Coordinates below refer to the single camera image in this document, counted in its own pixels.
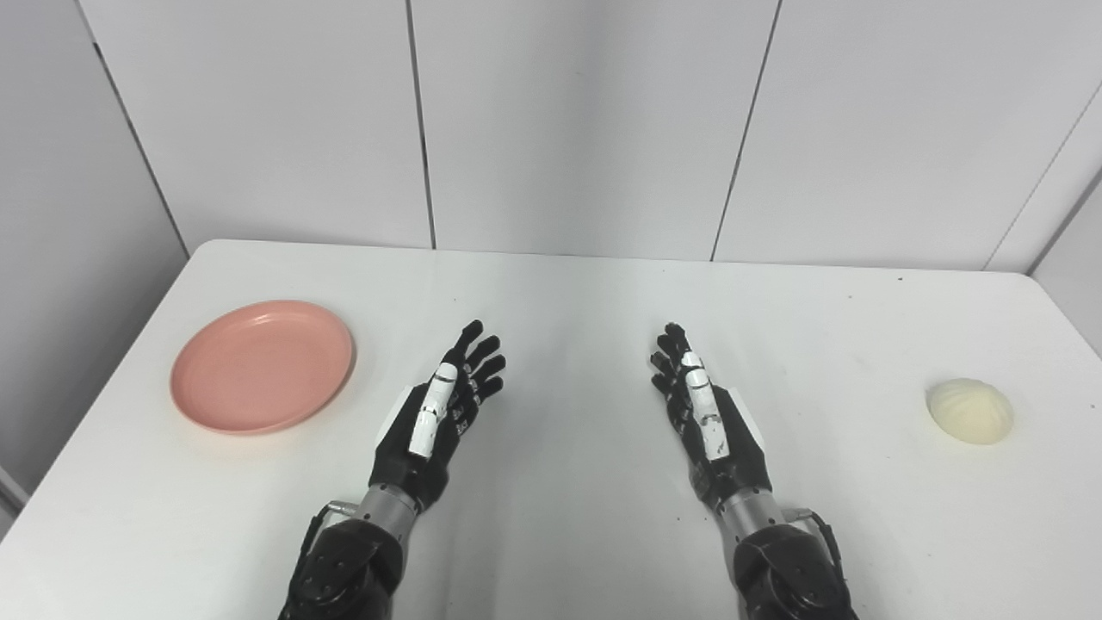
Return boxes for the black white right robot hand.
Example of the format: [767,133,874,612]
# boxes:
[650,323,770,509]

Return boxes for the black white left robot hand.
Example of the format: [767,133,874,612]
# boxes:
[368,320,507,511]

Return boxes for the pink round plate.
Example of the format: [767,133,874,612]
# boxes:
[170,300,356,436]

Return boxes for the cream steamed bun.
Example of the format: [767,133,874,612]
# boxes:
[926,378,1014,446]

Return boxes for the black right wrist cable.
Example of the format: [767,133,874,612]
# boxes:
[792,508,849,586]

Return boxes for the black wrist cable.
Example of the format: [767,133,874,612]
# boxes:
[792,508,849,586]
[293,502,358,569]

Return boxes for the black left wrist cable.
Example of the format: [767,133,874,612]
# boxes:
[293,502,358,569]

